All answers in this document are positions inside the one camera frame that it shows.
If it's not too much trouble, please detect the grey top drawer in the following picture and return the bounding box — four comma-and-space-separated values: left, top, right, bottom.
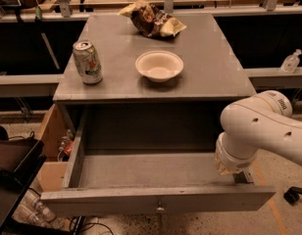
42, 103, 276, 215

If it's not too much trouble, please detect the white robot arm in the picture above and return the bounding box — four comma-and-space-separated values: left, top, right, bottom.
215, 90, 302, 175

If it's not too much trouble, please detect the grey drawer cabinet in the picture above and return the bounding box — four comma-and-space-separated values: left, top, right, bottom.
54, 14, 255, 153

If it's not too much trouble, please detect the black chair caster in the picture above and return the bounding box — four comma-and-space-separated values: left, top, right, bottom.
283, 187, 302, 205

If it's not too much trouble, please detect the clear sanitizer bottle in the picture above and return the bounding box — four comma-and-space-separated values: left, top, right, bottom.
280, 49, 302, 73

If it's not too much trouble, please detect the white paper bowl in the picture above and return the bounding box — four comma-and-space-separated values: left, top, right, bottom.
135, 51, 183, 82

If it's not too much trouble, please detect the crumpled chip bag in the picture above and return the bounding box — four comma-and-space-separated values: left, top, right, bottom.
119, 0, 186, 38

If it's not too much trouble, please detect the green white soda can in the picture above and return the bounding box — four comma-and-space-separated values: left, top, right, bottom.
73, 40, 103, 84

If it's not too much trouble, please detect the wooden crate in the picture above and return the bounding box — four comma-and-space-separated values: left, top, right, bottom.
36, 104, 67, 192

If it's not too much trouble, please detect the clear plastic bottle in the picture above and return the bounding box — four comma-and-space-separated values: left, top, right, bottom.
12, 204, 48, 227
25, 190, 56, 222

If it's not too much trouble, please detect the black cart shelf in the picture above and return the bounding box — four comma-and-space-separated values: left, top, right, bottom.
0, 137, 47, 235

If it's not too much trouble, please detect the black floor cable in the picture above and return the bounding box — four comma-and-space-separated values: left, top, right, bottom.
27, 187, 116, 235

